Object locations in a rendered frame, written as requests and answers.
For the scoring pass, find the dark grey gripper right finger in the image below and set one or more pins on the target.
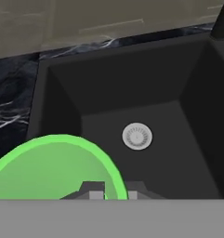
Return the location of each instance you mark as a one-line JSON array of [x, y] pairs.
[[137, 189]]

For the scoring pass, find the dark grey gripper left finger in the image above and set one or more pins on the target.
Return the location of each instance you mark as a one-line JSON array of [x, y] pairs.
[[92, 189]]

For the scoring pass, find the grey sink drain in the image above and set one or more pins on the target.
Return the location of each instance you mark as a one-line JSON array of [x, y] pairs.
[[137, 136]]

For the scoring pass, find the black sink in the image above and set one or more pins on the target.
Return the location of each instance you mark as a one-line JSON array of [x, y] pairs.
[[166, 93]]

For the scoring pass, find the black tap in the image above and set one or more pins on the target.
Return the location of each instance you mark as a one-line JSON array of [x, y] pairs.
[[222, 21]]

